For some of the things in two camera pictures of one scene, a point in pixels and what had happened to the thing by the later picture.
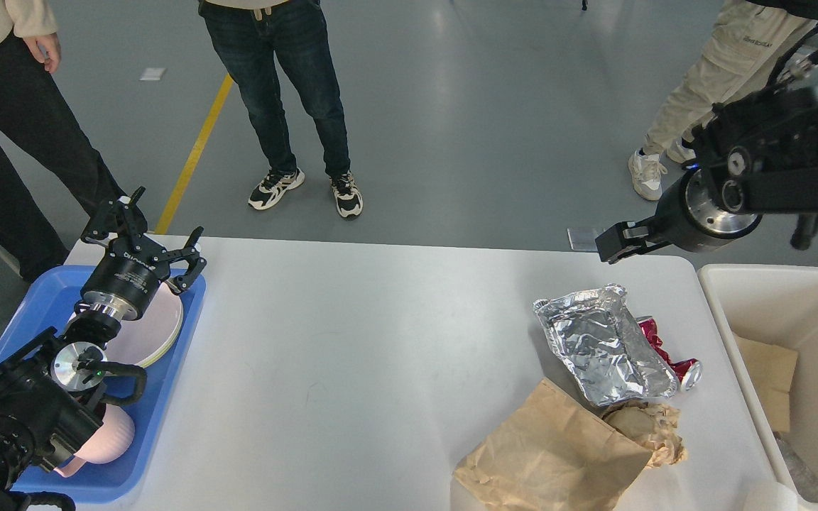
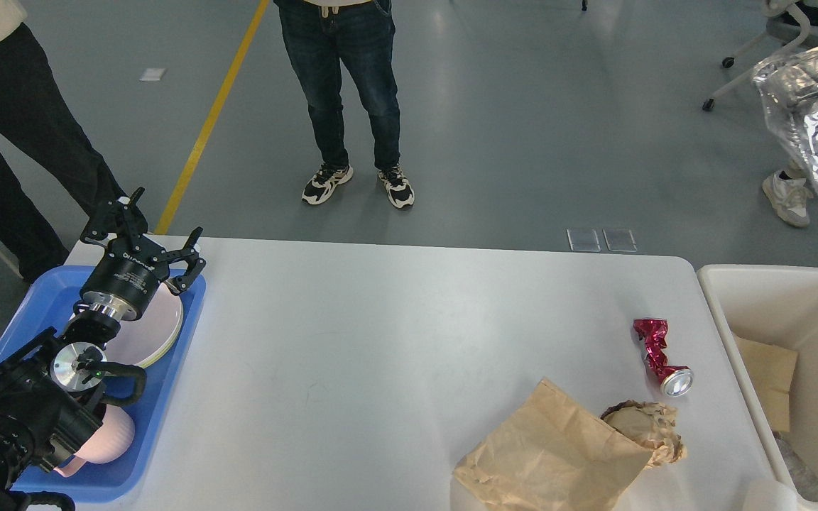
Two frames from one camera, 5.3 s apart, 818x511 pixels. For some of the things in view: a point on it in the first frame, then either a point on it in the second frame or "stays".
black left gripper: x=123 y=282 stays
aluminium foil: x=610 y=353 to x=814 y=96
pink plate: x=147 y=340 stays
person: x=248 y=34 to x=319 y=37
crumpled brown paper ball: x=655 y=426 stays
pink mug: x=110 y=443 stays
